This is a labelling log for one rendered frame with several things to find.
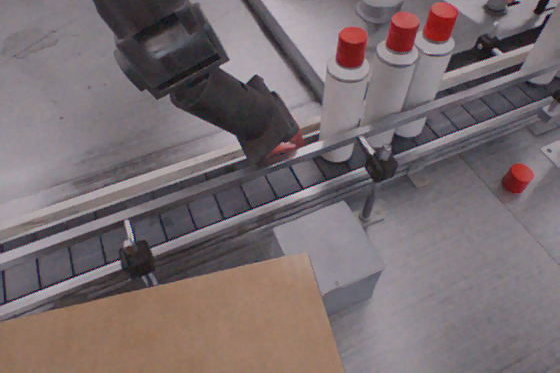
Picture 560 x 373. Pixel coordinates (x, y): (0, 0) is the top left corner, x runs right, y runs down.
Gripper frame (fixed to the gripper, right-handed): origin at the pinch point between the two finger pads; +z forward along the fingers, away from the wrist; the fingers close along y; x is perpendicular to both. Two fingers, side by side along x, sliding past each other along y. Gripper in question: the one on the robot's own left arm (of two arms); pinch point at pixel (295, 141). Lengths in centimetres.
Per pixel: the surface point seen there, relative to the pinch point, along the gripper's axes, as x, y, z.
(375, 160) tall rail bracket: -7.0, -9.3, 0.9
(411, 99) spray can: -14.7, -1.7, 8.5
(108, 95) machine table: 24.1, 31.5, -5.8
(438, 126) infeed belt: -15.0, -2.3, 19.1
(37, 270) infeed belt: 31.0, -1.8, -18.0
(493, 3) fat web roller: -38, 19, 35
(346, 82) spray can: -10.6, -2.1, -4.8
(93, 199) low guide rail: 22.1, 3.2, -15.3
